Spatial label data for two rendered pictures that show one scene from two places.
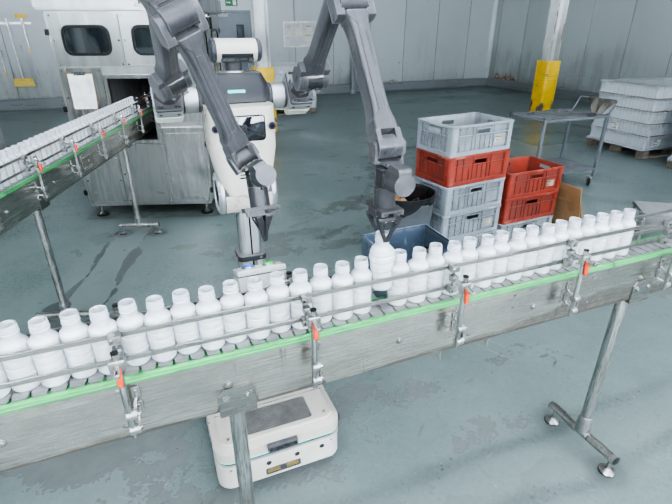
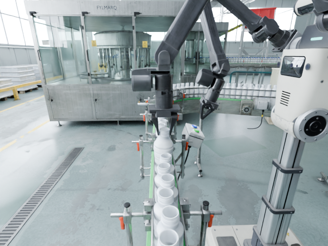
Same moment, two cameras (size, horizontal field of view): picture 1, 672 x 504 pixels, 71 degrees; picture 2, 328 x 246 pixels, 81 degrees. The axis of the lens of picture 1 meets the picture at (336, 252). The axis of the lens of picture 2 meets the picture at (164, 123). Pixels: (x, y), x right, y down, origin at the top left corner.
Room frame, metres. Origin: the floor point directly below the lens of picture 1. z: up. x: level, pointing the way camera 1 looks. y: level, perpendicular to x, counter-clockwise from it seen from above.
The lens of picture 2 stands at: (1.37, -0.70, 1.48)
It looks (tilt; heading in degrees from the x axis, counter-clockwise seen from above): 20 degrees down; 110
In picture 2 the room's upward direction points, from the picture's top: straight up
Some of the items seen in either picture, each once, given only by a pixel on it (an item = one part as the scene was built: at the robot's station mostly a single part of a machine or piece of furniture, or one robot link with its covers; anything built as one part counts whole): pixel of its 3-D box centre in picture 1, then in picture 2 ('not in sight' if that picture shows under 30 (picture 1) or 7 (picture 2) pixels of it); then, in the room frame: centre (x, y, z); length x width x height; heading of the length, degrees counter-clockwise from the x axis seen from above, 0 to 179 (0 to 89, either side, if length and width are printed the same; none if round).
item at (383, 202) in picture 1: (384, 198); (164, 101); (1.16, -0.13, 1.33); 0.10 x 0.07 x 0.07; 22
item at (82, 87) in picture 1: (82, 90); not in sight; (4.40, 2.26, 1.22); 0.23 x 0.04 x 0.32; 94
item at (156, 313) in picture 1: (159, 328); not in sight; (0.93, 0.42, 1.08); 0.06 x 0.06 x 0.17
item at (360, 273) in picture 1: (360, 284); not in sight; (1.14, -0.07, 1.08); 0.06 x 0.06 x 0.17
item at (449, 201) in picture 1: (457, 189); not in sight; (3.61, -0.98, 0.55); 0.61 x 0.41 x 0.22; 119
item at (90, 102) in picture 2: not in sight; (123, 66); (-1.41, 3.81, 1.18); 2.88 x 2.73 x 2.35; 22
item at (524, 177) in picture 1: (518, 176); not in sight; (3.97, -1.59, 0.55); 0.61 x 0.41 x 0.22; 115
